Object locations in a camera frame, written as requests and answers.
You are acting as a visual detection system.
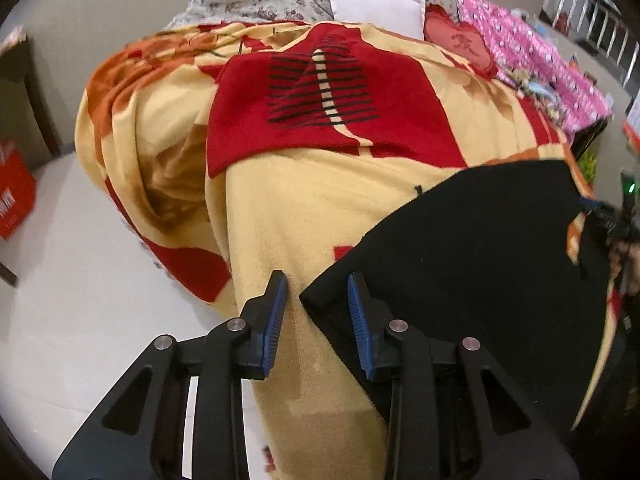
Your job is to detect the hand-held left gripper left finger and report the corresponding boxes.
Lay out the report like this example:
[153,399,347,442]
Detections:
[51,270,290,480]

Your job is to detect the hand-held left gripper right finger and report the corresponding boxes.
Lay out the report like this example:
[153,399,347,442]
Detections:
[346,272,581,480]

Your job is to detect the black pants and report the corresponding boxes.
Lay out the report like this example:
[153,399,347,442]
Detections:
[299,159,627,433]

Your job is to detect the person's right hand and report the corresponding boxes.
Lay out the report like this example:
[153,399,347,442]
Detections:
[606,241,633,282]

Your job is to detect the green plastic bag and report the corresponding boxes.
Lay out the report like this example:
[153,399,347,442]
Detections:
[575,149,602,187]

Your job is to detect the yellow red printed blanket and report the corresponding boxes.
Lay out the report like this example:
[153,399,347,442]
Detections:
[74,20,632,480]

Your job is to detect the colourful crumpled cloth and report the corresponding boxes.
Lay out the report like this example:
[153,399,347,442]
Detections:
[500,64,567,122]

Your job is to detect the pink printed blanket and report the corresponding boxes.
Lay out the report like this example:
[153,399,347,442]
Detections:
[459,0,614,134]

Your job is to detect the metal stair railing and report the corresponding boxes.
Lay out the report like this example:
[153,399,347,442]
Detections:
[541,0,640,92]

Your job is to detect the red heart cushion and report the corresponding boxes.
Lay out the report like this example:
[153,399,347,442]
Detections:
[422,3,499,79]

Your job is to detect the red shopping bag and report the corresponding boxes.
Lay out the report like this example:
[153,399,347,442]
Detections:
[0,139,39,241]

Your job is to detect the white pillow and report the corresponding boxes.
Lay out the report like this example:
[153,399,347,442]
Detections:
[320,0,427,39]

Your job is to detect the dark wooden cabinet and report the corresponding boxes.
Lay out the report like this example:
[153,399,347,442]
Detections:
[0,24,64,288]

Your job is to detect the dark wooden bed frame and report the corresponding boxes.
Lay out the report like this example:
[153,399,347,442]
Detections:
[569,116,612,162]

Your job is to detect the red wall calendar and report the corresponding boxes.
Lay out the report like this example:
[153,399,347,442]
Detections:
[622,94,640,152]

